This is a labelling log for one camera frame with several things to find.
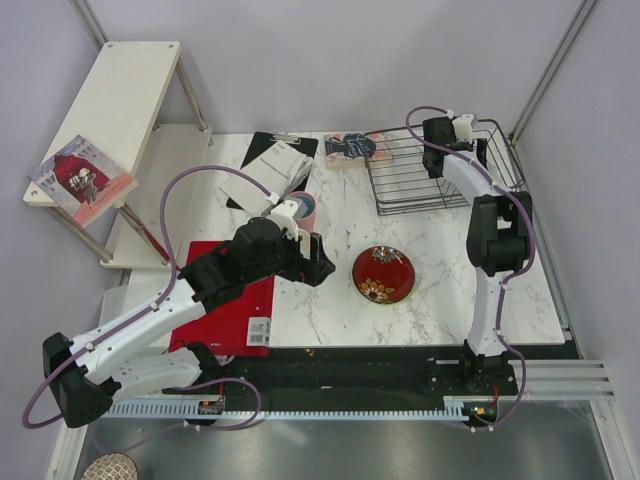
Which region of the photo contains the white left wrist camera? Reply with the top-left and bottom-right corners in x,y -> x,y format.
267,199 -> 299,241

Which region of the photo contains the red illustrated book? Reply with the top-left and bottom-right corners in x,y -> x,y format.
29,135 -> 138,227

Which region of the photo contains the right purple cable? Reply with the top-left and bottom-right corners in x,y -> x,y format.
404,105 -> 535,434

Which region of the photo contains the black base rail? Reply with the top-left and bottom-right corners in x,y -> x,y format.
188,343 -> 518,410

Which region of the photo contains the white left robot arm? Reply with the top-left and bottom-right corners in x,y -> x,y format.
42,218 -> 335,428

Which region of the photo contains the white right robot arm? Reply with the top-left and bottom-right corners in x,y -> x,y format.
420,114 -> 536,357

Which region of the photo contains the patterned round object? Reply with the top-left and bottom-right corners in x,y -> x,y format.
81,453 -> 139,480

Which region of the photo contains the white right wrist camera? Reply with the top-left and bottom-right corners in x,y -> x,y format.
446,109 -> 477,143

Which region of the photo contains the white paper booklet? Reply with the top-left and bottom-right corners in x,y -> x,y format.
220,141 -> 308,217

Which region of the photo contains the red folder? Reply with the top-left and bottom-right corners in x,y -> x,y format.
168,239 -> 279,359

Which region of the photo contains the pink plastic cup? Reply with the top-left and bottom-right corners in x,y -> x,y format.
286,191 -> 316,233

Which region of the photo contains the white cable duct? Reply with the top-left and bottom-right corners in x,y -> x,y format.
104,397 -> 491,421

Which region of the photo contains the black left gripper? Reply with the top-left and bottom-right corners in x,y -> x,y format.
245,226 -> 334,287

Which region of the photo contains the black clipboard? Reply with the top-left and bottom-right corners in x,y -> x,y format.
220,132 -> 319,217

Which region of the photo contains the white wooden shelf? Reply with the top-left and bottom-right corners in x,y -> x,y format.
23,41 -> 213,270

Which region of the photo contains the black wire dish rack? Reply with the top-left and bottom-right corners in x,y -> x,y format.
365,118 -> 525,216

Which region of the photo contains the green plate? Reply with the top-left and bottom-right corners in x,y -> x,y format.
363,295 -> 411,307

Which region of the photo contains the blue pink book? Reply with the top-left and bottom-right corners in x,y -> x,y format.
324,133 -> 393,170

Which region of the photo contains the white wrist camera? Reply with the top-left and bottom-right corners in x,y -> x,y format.
446,109 -> 477,143
267,199 -> 299,241

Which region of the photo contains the red floral bowl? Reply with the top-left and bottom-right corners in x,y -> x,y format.
351,245 -> 416,300

